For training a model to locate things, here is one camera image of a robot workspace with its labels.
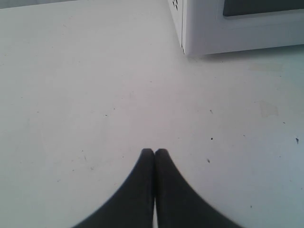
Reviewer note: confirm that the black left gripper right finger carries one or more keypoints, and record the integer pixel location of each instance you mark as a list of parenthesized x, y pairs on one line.
[(177, 203)]

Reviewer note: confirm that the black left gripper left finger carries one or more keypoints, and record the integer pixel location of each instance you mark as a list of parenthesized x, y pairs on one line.
[(132, 205)]

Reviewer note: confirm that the white microwave door with handle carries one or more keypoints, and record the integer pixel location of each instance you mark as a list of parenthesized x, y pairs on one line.
[(220, 26)]

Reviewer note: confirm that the white microwave oven body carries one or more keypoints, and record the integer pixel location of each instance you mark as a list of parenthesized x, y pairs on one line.
[(176, 8)]

